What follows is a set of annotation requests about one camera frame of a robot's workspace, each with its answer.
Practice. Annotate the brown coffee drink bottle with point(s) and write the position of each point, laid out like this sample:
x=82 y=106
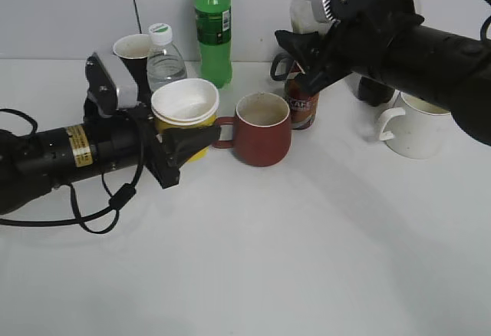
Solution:
x=303 y=107

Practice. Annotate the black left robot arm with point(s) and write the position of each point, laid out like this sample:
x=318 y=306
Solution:
x=33 y=165

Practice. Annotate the dark grey ceramic mug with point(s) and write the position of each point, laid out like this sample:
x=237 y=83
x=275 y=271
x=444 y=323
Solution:
x=281 y=66

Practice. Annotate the green soda bottle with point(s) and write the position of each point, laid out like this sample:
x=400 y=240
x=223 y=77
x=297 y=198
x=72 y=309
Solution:
x=214 y=34

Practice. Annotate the clear water bottle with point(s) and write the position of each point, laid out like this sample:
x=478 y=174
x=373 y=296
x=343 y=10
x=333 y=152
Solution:
x=165 y=63

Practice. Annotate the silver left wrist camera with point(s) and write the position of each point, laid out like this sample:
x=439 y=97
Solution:
x=111 y=86

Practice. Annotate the black ceramic mug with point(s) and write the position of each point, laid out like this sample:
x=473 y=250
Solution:
x=133 y=51

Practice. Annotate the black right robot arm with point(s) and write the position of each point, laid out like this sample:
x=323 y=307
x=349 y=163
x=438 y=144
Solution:
x=444 y=69

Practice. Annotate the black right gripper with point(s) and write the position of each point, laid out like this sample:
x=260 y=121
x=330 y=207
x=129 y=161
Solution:
x=360 y=42

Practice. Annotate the yellow paper cup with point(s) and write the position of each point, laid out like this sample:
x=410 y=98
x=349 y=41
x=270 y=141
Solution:
x=187 y=103

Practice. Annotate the dark cola bottle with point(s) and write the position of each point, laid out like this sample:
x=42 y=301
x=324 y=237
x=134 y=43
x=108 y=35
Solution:
x=374 y=93

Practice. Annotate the white ceramic mug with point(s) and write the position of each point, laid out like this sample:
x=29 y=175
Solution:
x=413 y=128

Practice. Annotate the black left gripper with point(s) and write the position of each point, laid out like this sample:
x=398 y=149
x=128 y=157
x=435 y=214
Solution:
x=178 y=145

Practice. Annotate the red ceramic mug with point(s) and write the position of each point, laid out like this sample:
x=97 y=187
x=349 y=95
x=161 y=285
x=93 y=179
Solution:
x=261 y=129

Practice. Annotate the white milk bottle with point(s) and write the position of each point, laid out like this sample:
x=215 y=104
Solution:
x=303 y=20

